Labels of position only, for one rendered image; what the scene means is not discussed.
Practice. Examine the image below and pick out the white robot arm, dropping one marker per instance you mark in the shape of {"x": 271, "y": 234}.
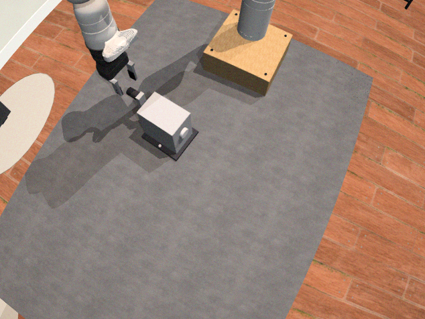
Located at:
{"x": 95, "y": 15}

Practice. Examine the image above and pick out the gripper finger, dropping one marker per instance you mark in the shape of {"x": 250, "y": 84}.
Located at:
{"x": 131, "y": 70}
{"x": 116, "y": 86}

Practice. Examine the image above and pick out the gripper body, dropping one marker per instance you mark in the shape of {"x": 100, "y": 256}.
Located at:
{"x": 112, "y": 43}

